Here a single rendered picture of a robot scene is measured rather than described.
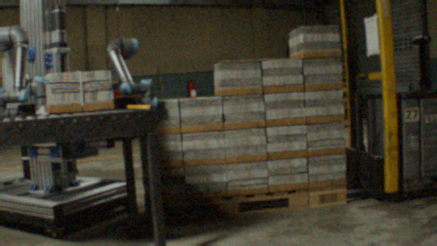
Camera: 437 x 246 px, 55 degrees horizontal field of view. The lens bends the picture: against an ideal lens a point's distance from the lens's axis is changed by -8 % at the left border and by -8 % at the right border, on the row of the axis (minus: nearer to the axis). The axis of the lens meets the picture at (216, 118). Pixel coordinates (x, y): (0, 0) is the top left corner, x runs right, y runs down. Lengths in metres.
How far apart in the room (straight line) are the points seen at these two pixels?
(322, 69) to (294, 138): 0.52
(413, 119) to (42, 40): 2.70
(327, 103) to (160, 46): 7.23
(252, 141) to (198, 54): 7.44
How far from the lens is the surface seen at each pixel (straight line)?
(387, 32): 3.27
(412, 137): 3.39
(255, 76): 3.14
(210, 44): 10.63
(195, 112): 3.10
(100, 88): 2.69
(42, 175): 3.44
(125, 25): 9.99
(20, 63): 2.82
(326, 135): 3.27
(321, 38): 3.28
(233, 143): 3.13
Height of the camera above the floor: 0.87
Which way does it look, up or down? 3 degrees down
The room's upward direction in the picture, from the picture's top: 3 degrees counter-clockwise
